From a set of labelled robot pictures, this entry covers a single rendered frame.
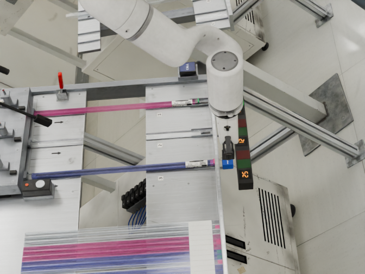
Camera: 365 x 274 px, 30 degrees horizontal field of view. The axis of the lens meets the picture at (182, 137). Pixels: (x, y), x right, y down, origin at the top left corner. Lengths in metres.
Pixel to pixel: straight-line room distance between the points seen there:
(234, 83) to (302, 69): 1.39
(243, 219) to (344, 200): 0.39
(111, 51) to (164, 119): 1.14
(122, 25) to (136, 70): 1.74
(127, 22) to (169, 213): 0.59
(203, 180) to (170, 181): 0.09
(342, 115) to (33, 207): 1.27
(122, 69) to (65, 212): 1.42
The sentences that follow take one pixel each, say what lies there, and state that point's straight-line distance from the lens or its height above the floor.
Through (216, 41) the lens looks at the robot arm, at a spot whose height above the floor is 0.98.
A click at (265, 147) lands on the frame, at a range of 2.39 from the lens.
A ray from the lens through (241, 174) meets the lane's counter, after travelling 1.87.
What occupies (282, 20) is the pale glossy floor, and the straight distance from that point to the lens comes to 3.18.
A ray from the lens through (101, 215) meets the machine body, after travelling 2.53.
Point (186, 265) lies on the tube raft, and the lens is 1.72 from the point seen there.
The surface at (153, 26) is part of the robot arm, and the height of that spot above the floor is 1.17.
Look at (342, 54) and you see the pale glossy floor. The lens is 2.80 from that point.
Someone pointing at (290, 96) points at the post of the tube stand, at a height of 0.21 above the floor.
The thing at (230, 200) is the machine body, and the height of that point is 0.38.
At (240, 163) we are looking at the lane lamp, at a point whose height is 0.66.
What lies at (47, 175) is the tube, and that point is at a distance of 1.91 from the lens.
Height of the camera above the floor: 1.79
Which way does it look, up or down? 32 degrees down
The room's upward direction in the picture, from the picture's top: 66 degrees counter-clockwise
